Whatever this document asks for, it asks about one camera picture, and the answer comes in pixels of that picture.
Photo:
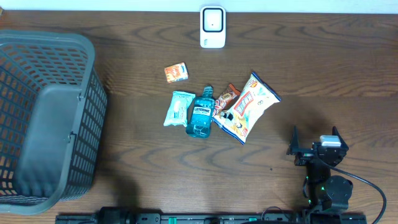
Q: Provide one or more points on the mint green wipes pack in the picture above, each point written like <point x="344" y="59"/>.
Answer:
<point x="177" y="112"/>

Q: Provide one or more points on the grey plastic shopping basket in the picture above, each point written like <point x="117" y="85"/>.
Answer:
<point x="52" y="114"/>

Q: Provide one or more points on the blue Listerine mouthwash bottle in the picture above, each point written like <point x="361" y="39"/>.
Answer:
<point x="201" y="118"/>

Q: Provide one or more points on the orange Top chocolate bar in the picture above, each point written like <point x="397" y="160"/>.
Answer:
<point x="225" y="98"/>

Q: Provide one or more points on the cream snack chips bag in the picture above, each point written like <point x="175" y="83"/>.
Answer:
<point x="255" y="98"/>

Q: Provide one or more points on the orange snack packet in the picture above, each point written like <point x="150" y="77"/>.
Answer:
<point x="176" y="73"/>

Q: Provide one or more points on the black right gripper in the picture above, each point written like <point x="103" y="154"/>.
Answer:
<point x="305" y="155"/>

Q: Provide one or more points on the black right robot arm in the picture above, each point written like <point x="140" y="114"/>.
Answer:
<point x="326" y="192"/>

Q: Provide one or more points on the white barcode scanner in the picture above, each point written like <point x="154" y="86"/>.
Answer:
<point x="212" y="27"/>

